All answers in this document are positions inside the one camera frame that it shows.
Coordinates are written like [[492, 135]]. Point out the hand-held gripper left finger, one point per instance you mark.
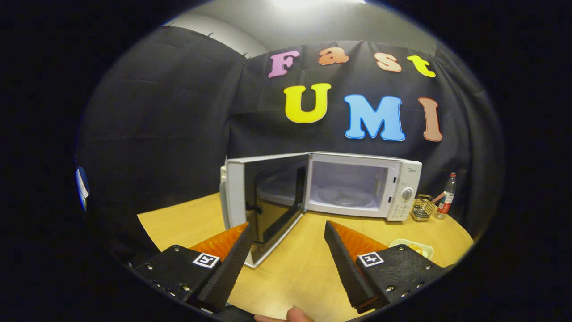
[[230, 261]]

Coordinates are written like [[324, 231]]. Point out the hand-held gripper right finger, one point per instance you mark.
[[344, 264]]

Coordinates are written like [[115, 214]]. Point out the white square plate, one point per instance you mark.
[[402, 243]]

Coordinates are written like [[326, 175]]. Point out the white microwave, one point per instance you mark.
[[411, 179]]

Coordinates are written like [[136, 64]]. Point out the pink utensil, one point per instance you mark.
[[439, 197]]

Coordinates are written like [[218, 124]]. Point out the clear bottle with red label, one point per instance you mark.
[[445, 201]]

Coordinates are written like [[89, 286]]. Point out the black backdrop cloth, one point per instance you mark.
[[170, 134]]

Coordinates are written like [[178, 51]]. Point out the blue and white item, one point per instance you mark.
[[82, 188]]

